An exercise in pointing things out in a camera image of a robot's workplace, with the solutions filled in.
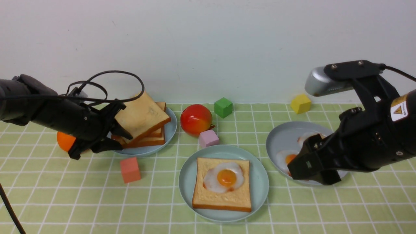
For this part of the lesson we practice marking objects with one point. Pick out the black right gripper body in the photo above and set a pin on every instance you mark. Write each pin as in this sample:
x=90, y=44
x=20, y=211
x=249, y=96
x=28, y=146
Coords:
x=379, y=133

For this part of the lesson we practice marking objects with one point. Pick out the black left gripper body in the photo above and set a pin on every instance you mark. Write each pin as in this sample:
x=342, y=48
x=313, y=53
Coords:
x=80, y=121

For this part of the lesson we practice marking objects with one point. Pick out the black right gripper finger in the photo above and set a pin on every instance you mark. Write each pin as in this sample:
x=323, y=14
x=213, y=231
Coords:
x=308, y=166

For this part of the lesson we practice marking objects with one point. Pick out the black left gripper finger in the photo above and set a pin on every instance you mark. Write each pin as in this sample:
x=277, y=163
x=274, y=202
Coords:
x=118, y=122
x=80, y=146

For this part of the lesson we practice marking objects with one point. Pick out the toast slice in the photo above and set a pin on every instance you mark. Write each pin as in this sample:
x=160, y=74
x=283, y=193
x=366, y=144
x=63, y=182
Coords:
x=147, y=141
x=141, y=117
x=159, y=132
x=237, y=200

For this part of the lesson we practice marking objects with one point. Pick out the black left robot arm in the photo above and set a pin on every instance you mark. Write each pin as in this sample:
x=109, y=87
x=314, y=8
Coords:
x=24, y=99

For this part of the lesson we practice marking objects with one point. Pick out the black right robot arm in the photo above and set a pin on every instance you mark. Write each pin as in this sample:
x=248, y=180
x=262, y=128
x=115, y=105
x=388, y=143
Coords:
x=380, y=133

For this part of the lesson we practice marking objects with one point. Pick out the orange fruit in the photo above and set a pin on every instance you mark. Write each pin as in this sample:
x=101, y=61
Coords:
x=65, y=142

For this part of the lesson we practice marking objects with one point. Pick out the salmon red cube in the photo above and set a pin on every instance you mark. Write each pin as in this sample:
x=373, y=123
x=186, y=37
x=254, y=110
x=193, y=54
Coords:
x=130, y=170

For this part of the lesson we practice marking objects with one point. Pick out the grey egg plate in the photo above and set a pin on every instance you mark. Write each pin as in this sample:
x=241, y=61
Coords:
x=285, y=136

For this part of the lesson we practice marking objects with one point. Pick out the green checkered tablecloth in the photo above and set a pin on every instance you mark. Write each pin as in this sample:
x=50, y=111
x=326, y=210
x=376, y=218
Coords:
x=52, y=194

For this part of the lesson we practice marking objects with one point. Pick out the teal centre plate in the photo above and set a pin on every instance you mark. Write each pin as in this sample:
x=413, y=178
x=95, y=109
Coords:
x=258, y=181

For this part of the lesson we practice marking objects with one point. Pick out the yellow cube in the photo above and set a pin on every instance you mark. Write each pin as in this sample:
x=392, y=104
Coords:
x=301, y=104

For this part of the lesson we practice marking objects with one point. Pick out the red apple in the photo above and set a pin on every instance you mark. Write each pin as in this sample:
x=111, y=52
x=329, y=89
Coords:
x=196, y=119

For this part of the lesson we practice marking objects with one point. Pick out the pink cube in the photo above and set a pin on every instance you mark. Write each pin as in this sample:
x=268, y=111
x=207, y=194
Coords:
x=208, y=138

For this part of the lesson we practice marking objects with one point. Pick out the green cube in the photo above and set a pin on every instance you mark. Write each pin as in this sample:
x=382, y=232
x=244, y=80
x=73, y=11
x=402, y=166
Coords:
x=223, y=107

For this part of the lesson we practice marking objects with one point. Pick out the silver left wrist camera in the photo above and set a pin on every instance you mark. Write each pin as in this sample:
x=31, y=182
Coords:
x=76, y=92

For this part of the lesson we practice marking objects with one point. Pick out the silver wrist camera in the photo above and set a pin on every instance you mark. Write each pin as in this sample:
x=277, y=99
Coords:
x=76, y=92
x=318, y=84

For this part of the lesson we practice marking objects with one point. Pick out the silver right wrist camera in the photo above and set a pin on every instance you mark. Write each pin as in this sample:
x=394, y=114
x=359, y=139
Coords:
x=318, y=84

